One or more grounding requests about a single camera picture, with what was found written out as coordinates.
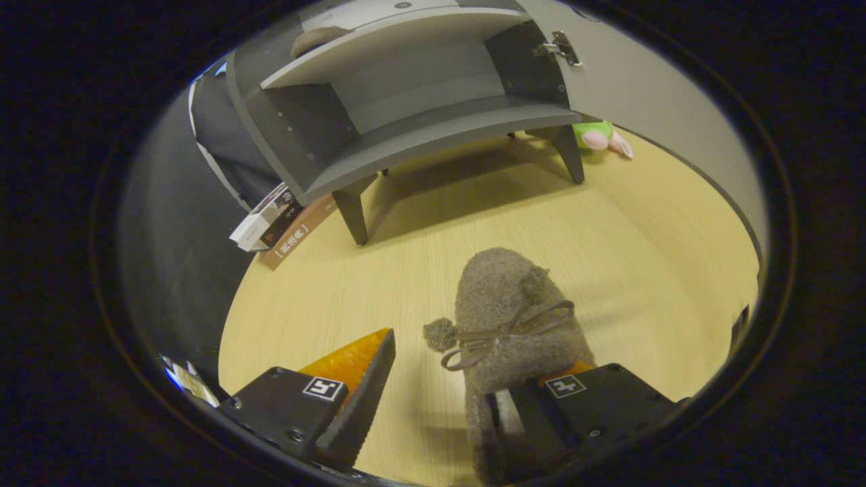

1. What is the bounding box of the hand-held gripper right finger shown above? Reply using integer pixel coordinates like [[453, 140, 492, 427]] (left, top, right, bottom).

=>
[[484, 361, 684, 482]]

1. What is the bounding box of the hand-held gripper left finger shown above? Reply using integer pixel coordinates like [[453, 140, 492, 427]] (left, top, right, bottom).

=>
[[220, 327, 397, 474]]

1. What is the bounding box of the brown plush shoe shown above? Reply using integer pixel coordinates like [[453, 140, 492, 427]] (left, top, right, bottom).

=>
[[291, 26, 352, 58], [424, 248, 597, 486]]

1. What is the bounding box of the grey shoe cabinet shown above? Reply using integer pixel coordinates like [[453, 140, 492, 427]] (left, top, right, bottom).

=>
[[225, 0, 588, 246]]

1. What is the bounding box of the cluttered white side table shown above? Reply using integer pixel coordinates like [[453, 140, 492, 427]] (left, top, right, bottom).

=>
[[173, 362, 221, 409]]

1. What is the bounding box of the small black block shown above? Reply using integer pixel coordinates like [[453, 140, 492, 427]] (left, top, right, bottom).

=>
[[729, 304, 750, 352]]

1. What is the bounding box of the brown book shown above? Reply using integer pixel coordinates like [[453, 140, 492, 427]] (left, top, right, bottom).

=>
[[260, 195, 338, 271]]

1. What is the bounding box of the black backdrop cloth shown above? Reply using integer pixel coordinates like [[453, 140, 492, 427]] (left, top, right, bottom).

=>
[[118, 68, 285, 379]]

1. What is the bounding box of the green pink plush toy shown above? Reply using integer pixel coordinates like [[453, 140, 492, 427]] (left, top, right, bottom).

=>
[[572, 120, 635, 160]]

